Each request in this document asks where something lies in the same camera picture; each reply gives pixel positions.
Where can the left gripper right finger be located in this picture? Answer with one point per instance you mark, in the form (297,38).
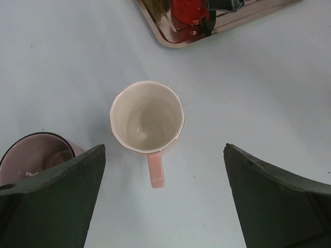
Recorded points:
(277,208)

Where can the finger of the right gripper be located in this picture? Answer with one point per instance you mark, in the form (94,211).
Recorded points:
(208,17)

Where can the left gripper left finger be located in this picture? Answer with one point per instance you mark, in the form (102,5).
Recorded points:
(53,208)

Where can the red ceramic mug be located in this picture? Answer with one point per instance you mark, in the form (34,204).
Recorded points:
(187,11)

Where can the mauve ceramic cup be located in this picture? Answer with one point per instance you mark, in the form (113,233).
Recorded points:
(35,153)

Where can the pink ceramic mug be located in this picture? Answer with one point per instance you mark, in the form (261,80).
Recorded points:
(148,117)

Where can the metal serving tray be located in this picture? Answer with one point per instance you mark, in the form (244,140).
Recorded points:
(172,33)

